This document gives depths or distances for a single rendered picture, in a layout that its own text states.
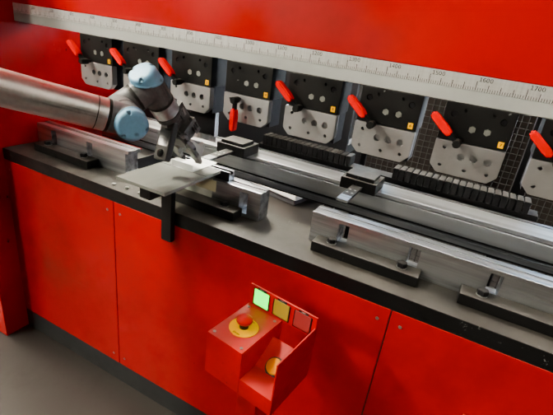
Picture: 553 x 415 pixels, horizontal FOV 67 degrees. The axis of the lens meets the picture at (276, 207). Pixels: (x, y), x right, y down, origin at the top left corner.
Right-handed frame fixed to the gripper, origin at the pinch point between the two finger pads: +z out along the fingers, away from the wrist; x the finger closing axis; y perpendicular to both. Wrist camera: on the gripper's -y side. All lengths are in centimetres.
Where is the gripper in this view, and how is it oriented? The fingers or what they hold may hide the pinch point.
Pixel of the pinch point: (190, 160)
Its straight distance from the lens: 137.1
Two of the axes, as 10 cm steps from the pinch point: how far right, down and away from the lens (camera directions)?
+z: 2.0, 5.0, 8.4
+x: -8.8, -2.9, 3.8
